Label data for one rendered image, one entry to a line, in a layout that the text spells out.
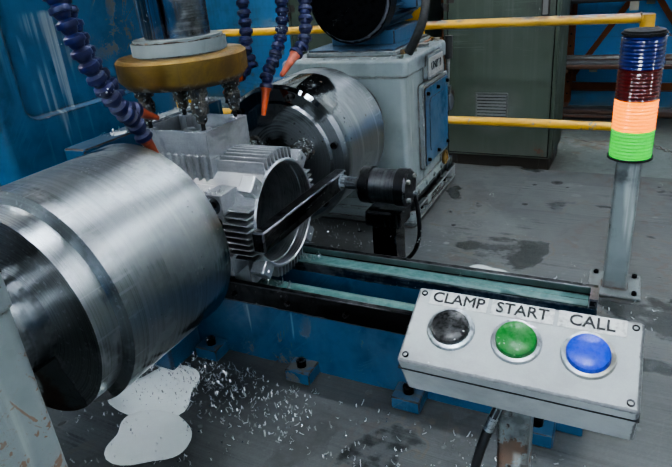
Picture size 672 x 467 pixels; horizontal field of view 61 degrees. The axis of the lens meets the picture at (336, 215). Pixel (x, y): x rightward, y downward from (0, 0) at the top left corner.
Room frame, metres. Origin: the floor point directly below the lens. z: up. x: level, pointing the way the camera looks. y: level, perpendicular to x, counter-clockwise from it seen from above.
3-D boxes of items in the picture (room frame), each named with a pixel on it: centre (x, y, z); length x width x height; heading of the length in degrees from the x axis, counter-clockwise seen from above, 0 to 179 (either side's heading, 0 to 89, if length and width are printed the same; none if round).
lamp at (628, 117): (0.83, -0.46, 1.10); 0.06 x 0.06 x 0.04
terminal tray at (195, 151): (0.84, 0.20, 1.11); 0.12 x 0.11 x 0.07; 62
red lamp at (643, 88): (0.83, -0.46, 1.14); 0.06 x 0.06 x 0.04
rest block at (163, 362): (0.75, 0.27, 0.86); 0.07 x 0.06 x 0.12; 152
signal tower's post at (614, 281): (0.83, -0.46, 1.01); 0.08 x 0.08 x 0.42; 62
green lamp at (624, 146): (0.83, -0.46, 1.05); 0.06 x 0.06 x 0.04
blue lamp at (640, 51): (0.83, -0.46, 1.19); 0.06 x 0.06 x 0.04
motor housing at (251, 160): (0.82, 0.16, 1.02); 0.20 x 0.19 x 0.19; 62
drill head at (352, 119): (1.07, 0.03, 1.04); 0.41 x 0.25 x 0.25; 152
